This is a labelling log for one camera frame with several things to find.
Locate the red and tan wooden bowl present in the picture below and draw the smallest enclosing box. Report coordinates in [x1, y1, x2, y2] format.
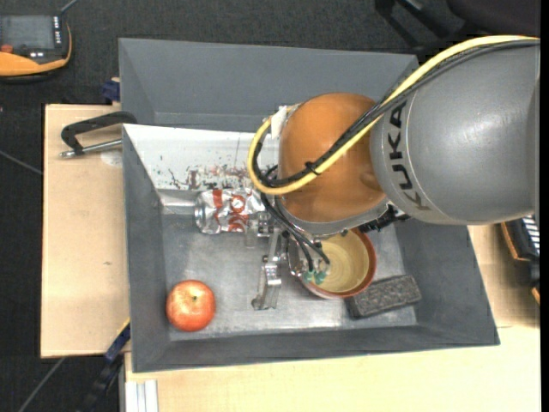
[299, 227, 379, 301]

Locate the black cylinder on white bracket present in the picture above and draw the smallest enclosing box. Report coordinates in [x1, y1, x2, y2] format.
[358, 206, 411, 233]

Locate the red apple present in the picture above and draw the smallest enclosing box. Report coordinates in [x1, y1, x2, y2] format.
[165, 279, 217, 333]

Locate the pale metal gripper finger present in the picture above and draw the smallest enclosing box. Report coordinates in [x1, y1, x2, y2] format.
[250, 264, 283, 312]
[244, 213, 275, 249]

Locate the crushed silver and red can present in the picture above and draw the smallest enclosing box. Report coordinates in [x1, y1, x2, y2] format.
[193, 187, 268, 236]

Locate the dark grey sponge block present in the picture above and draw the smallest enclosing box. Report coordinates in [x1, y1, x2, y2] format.
[343, 274, 423, 320]

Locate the grey metal bin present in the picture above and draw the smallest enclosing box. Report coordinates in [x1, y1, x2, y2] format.
[118, 37, 501, 373]

